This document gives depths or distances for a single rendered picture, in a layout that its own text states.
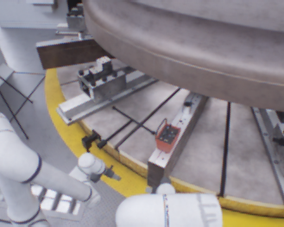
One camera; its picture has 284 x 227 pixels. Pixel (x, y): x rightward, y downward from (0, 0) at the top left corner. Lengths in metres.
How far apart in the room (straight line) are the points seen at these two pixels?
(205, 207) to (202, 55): 1.57
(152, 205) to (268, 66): 1.66
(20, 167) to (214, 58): 1.65
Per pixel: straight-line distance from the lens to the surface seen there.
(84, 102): 2.62
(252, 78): 1.97
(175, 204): 0.60
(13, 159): 0.81
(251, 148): 2.53
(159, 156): 1.76
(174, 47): 2.09
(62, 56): 3.55
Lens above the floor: 2.12
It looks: 44 degrees down
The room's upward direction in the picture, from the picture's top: straight up
